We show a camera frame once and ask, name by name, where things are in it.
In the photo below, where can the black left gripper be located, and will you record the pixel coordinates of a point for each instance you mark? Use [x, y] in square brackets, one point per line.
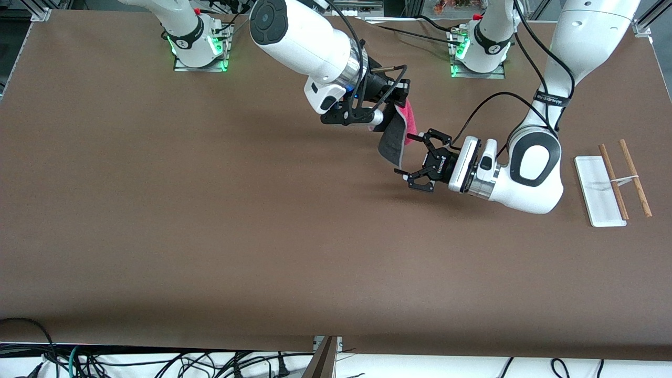
[440, 164]

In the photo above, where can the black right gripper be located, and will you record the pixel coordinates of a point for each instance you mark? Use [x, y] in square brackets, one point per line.
[376, 87]

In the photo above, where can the pink towel grey back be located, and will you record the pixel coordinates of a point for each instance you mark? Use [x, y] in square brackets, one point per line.
[391, 142]

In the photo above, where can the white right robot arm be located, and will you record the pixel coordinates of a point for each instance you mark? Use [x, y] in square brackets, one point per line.
[299, 37]

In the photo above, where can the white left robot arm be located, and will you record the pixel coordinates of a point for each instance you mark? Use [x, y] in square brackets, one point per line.
[593, 42]

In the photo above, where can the white rack base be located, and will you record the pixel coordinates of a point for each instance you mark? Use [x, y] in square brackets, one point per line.
[598, 194]

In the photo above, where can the wooden rack rod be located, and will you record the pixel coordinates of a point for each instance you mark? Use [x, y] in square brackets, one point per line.
[643, 199]

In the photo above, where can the grey power strip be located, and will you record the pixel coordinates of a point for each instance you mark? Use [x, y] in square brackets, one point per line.
[362, 4]

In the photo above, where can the orange red object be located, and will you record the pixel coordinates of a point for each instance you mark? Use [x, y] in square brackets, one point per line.
[457, 5]

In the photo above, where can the brown table cover sheet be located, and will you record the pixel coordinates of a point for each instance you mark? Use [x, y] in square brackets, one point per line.
[210, 210]

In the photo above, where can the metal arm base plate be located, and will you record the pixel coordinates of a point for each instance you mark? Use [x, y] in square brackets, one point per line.
[202, 68]
[478, 75]

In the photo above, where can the aluminium frame profile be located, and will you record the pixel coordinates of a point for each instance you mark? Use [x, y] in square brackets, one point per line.
[420, 6]

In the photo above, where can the white rack rod bracket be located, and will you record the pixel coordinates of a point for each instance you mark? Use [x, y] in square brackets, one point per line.
[625, 180]

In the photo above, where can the aluminium frame corner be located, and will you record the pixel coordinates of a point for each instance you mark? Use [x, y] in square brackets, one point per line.
[643, 27]
[41, 14]

